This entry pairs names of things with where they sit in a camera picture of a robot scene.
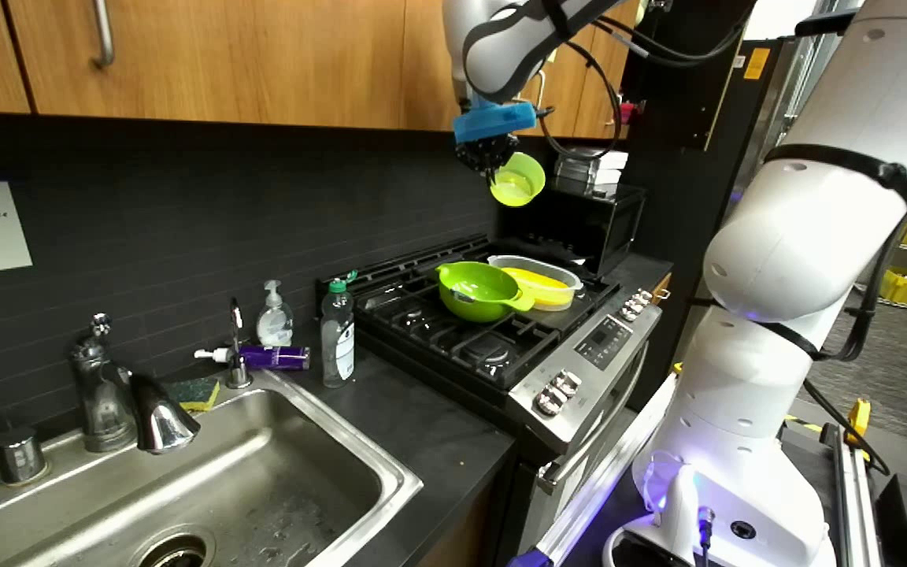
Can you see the small yellow-green bowl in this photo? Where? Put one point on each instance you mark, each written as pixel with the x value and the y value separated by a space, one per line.
pixel 522 180

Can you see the silver stove knob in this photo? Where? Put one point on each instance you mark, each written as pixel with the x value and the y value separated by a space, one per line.
pixel 632 310
pixel 566 386
pixel 642 296
pixel 546 403

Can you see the aluminium frame rail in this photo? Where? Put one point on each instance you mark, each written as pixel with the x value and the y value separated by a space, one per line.
pixel 859 506

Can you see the chrome round counter cap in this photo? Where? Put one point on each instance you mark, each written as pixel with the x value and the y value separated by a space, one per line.
pixel 19 456

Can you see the green yellow sponge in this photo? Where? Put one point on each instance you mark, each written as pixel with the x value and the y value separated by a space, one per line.
pixel 198 398

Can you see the clear hand soap pump bottle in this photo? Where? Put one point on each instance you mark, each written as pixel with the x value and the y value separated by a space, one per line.
pixel 273 315

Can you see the black countertop rack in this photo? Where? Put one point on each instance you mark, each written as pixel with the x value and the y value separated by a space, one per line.
pixel 567 226

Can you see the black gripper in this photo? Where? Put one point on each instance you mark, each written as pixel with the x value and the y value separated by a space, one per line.
pixel 480 155

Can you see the purple dish brush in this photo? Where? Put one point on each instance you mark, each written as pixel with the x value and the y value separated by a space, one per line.
pixel 276 358

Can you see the upright dish wand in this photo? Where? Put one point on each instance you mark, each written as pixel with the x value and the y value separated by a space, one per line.
pixel 233 331

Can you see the dish soap bottle green cap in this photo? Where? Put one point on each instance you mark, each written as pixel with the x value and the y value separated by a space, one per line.
pixel 335 337

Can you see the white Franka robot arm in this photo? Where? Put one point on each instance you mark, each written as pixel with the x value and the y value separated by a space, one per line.
pixel 802 254

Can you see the stainless steel sink basin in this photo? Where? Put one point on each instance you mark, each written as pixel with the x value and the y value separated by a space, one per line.
pixel 267 494

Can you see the chrome sink faucet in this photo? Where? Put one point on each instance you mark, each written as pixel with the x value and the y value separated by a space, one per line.
pixel 102 393

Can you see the yellow rail clamp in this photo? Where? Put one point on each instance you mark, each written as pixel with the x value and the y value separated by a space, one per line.
pixel 859 416

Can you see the black tall appliance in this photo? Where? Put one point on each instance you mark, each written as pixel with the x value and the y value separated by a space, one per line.
pixel 685 159

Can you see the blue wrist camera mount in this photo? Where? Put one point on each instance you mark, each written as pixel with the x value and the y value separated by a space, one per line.
pixel 490 120

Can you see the wooden base cabinet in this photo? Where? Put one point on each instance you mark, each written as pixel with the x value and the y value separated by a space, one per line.
pixel 463 538

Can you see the stainless gas stove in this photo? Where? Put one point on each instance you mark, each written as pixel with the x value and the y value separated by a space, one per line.
pixel 605 342

